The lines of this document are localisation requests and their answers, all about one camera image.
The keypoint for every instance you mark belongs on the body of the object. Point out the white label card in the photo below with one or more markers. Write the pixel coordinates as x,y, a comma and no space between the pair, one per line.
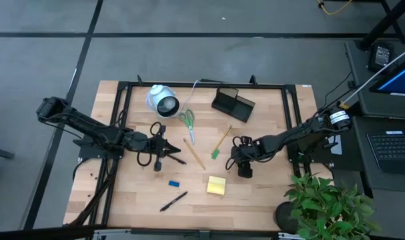
337,148

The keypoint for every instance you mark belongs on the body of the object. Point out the black mesh desk organizer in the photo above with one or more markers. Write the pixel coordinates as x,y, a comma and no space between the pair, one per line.
233,105

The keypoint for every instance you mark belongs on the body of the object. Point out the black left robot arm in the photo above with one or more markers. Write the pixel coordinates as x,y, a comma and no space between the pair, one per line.
88,125

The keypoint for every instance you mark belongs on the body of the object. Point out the black laptop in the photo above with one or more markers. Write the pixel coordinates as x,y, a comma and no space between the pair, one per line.
392,150

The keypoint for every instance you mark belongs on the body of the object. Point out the black side desk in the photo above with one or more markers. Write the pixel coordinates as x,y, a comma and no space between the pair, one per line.
357,63

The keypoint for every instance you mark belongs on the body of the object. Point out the black stand legs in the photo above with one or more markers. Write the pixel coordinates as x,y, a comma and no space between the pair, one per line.
382,26

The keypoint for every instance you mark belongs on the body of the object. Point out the yellow sticky note pad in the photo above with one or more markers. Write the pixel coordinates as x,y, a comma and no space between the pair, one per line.
216,185

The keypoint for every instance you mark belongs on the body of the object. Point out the small white sticker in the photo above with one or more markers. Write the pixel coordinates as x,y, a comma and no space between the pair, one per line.
307,86

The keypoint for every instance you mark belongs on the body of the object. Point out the black pen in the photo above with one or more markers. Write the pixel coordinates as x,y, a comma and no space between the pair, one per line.
173,201

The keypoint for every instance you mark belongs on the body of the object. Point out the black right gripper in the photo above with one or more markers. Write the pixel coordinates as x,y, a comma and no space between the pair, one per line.
246,151

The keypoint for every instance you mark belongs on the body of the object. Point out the yellow pencil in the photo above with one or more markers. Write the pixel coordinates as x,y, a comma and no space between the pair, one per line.
194,154
222,139

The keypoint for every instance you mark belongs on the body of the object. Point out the black plant pot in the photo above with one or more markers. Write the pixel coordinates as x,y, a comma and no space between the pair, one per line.
284,218

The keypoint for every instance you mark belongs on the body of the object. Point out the monitor with blue screen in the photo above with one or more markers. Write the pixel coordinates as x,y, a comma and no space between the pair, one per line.
400,80

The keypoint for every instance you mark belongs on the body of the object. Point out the blue eraser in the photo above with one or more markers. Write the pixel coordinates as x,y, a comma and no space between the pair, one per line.
174,183

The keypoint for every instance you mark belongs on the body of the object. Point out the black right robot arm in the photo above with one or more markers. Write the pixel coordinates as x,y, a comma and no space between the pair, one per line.
289,135

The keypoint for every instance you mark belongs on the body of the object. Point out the grey furniture foot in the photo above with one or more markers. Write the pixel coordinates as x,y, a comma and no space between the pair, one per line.
0,152

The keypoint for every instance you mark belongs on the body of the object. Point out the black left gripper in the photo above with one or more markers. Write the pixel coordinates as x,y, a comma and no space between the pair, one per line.
158,145

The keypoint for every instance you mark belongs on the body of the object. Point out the white rod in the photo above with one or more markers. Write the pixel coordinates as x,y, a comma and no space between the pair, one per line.
379,75

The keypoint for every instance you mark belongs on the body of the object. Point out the green card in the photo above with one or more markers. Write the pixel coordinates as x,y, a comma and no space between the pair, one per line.
215,154

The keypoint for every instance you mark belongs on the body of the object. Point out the black crossbar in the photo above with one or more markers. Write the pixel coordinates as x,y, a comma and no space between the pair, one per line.
38,233

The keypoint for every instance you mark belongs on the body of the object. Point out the black metal table frame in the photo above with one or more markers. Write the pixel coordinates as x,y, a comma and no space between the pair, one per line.
135,84

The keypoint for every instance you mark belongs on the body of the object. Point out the green leafy plant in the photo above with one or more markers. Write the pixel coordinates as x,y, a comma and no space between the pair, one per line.
322,206

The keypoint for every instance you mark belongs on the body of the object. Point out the white desk fan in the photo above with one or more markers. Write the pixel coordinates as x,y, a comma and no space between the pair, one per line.
167,103

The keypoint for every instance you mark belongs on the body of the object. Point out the silver aluminium bracket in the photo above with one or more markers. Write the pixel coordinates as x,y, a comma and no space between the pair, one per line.
289,236
112,235

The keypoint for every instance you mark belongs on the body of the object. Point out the black power adapter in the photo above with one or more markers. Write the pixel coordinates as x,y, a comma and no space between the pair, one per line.
381,55

